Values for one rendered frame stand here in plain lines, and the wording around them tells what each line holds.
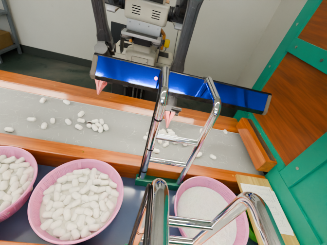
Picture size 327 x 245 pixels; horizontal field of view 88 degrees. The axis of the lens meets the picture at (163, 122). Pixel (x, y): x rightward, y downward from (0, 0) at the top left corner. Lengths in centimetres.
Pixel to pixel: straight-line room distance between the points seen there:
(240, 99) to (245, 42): 233
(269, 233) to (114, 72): 53
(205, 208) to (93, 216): 39
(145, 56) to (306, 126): 102
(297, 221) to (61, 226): 77
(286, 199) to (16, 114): 117
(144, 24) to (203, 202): 106
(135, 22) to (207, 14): 161
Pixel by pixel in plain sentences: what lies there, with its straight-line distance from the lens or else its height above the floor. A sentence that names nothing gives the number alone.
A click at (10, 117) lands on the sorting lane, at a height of 74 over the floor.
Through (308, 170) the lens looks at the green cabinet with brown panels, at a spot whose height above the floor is 95.
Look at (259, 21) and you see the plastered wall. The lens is 294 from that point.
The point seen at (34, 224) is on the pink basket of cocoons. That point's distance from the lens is 63.
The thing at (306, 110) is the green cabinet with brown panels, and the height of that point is 108.
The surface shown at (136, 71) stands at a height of 109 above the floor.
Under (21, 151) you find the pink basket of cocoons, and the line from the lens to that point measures 79.
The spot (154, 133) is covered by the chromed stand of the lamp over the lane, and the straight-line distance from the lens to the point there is 51.
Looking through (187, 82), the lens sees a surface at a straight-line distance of 58.
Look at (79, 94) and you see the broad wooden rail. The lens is 103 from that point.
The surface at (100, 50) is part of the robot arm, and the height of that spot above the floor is 104.
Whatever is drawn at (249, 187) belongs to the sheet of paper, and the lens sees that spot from 81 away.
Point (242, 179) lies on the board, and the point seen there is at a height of 78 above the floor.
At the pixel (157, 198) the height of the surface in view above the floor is 112.
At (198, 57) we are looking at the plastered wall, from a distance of 283.
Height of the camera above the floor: 133
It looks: 39 degrees down
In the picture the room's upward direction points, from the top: 17 degrees clockwise
